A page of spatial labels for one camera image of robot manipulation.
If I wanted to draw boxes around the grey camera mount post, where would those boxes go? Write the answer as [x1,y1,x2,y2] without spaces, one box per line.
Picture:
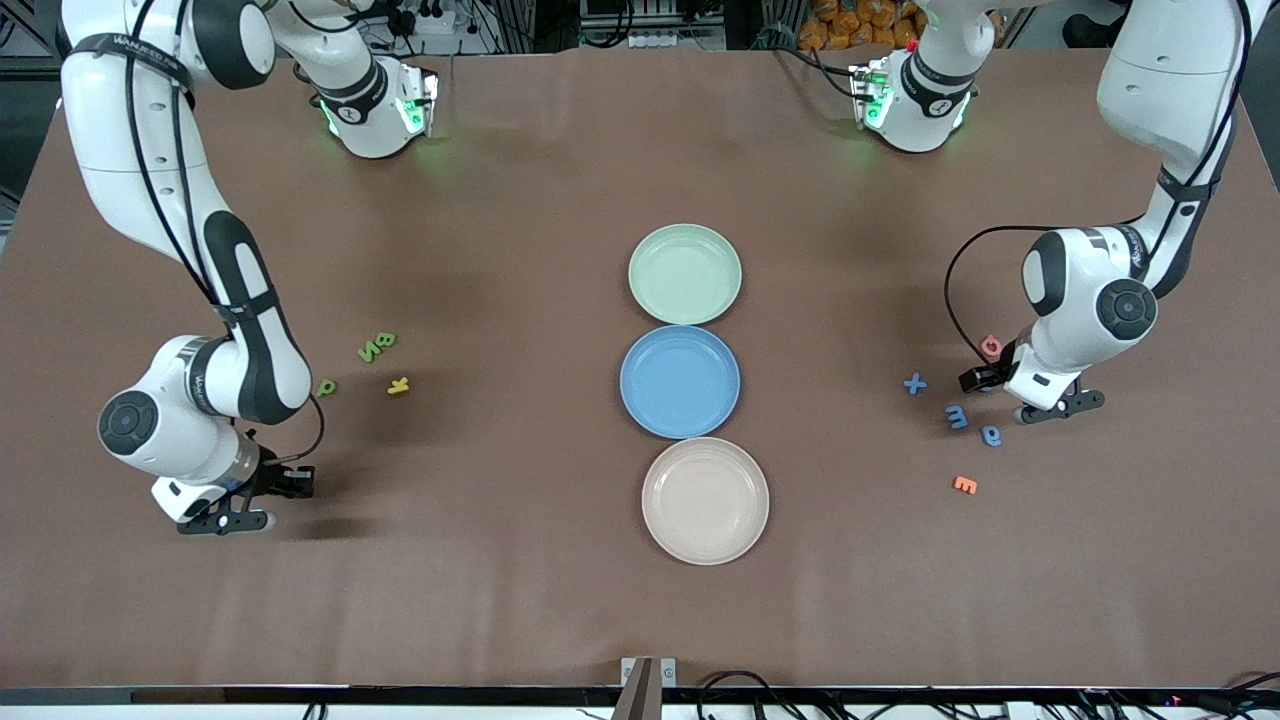
[620,656,678,720]

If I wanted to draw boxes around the orange mesh bags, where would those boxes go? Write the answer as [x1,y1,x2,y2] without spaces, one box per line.
[798,0,926,53]

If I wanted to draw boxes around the black camera cable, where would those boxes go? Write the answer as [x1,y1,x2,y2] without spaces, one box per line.
[943,0,1256,366]
[125,0,328,466]

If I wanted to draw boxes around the white power strip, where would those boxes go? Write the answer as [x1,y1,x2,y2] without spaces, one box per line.
[625,28,726,51]

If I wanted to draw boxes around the light green plate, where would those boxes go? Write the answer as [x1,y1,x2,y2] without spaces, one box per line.
[628,223,743,327]

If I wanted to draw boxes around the blue plate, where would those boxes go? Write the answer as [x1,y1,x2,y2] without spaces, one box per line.
[619,325,742,440]

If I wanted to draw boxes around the black table edge rail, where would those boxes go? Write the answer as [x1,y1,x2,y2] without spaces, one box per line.
[0,685,1280,708]

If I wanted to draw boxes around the black cable bundle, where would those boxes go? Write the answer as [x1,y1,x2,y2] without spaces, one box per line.
[1070,672,1280,720]
[695,670,831,720]

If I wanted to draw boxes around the black left camera cable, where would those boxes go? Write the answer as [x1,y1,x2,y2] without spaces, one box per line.
[943,0,1256,366]

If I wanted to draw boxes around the beige plate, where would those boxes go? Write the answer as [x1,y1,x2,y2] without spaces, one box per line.
[641,437,771,567]

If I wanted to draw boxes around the black right camera cable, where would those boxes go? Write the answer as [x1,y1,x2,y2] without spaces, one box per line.
[125,0,328,466]

